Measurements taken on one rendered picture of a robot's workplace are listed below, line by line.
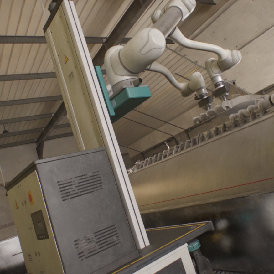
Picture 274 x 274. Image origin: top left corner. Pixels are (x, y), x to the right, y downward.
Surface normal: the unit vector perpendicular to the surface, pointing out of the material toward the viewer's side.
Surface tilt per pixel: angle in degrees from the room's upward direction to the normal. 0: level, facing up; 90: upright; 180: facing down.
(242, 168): 65
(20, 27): 180
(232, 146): 47
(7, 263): 90
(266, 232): 90
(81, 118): 90
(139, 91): 90
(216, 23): 149
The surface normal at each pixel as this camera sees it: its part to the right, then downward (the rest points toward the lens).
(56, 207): 0.58, -0.30
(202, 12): -0.08, 0.92
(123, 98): -0.76, 0.15
